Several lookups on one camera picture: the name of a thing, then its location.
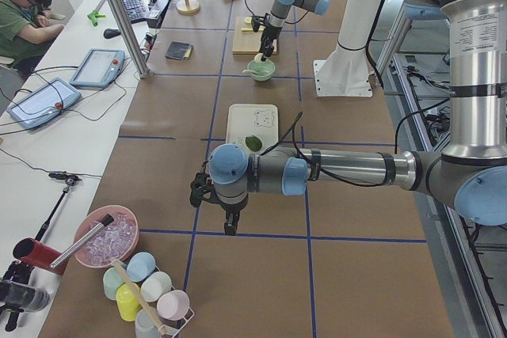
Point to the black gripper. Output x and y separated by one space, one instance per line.
231 208
269 32

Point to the white plastic spoon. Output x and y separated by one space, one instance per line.
253 72

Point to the green ceramic bowl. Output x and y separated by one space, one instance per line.
267 69

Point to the pink bowl of ice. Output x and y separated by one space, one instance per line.
116 241

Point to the bamboo cutting board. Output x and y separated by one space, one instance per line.
245 43

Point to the white bear tray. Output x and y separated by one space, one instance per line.
260 120

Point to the yellow sponge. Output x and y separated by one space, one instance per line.
188 52

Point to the wooden stand with round base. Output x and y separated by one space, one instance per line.
188 7

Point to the grey folded cloth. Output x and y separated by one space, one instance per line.
176 50

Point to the white cup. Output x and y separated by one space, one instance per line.
156 285

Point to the pink cup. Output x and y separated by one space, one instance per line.
173 305

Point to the steel tube with black cap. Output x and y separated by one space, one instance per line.
70 251

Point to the black keyboard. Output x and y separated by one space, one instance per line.
136 10

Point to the yellow cup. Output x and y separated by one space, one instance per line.
127 303

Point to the green cup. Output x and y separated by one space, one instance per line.
111 281

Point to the grey cup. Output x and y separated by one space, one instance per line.
145 327

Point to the black computer mouse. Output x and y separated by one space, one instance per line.
109 33

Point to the far teach pendant tablet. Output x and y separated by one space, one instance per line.
99 68

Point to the teach pendant tablet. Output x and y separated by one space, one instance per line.
44 104
99 68

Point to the black selfie stick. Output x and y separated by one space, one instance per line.
70 180

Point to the green clamp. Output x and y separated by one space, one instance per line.
94 17

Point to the red cylinder holder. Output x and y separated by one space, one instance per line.
37 254

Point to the near teach pendant tablet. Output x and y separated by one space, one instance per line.
44 104

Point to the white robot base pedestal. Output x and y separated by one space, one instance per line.
345 72

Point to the white wire cup rack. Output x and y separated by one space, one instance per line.
176 326

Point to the aluminium frame post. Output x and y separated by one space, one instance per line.
127 32

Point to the black camera tripod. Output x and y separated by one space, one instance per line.
17 296

